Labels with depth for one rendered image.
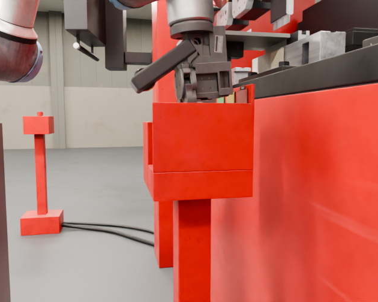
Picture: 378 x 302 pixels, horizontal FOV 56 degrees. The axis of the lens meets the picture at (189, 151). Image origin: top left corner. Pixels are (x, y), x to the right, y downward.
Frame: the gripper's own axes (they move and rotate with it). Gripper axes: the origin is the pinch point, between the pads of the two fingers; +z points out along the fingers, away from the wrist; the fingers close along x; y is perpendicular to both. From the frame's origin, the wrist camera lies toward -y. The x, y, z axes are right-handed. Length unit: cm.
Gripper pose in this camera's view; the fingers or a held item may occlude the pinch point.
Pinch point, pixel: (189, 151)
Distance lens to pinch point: 59.2
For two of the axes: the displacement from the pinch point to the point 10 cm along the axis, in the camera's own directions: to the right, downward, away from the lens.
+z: 0.8, 9.9, 1.0
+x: -2.0, -0.9, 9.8
